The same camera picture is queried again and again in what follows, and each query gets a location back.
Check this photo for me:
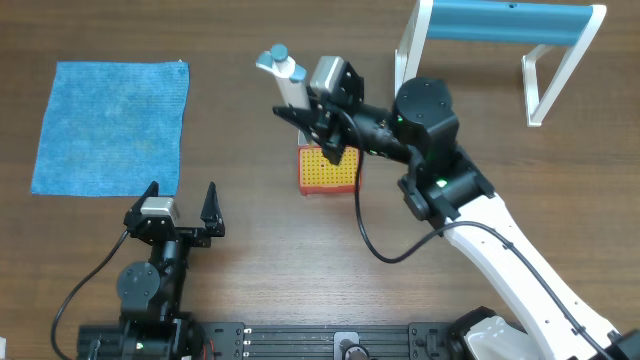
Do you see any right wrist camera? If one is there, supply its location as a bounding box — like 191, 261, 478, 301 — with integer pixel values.
308, 55, 347, 96

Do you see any black cable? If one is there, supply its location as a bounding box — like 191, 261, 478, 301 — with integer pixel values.
49, 228, 132, 360
337, 107, 506, 265

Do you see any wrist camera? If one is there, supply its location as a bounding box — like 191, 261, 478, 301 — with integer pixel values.
308, 55, 347, 96
139, 196, 181, 222

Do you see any mounting rail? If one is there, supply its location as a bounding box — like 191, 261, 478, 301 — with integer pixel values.
77, 321, 454, 360

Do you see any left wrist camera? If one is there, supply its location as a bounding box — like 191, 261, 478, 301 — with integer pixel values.
139, 196, 181, 222

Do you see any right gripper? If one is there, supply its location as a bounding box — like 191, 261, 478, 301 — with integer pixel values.
272, 59, 367, 168

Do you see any red and yellow tip box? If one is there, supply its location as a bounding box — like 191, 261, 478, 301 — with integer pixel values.
297, 130, 363, 197

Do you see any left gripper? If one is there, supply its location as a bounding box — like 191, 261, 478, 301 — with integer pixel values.
123, 180, 226, 249

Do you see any white pipette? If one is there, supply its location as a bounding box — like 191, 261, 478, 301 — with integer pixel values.
255, 43, 314, 112

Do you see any white and blue stand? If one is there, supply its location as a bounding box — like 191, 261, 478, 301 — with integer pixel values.
393, 0, 608, 128

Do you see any blue cloth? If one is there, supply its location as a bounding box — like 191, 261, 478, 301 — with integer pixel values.
29, 60, 191, 198

